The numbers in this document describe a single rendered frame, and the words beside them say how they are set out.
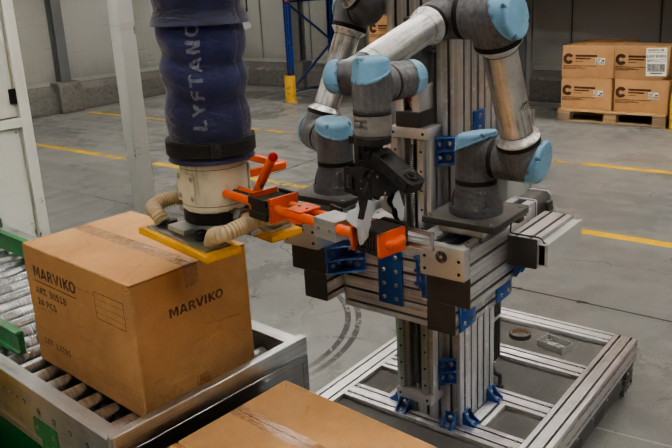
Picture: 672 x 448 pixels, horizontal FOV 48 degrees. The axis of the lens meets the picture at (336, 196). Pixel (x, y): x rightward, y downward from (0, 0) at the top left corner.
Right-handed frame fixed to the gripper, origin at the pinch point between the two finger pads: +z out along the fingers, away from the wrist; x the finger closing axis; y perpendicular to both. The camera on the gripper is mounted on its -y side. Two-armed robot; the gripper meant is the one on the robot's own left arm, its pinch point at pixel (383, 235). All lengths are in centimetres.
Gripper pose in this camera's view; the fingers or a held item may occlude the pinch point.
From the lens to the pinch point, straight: 150.1
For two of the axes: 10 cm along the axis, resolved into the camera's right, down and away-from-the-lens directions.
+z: 0.4, 9.6, 2.7
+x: -7.5, 2.1, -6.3
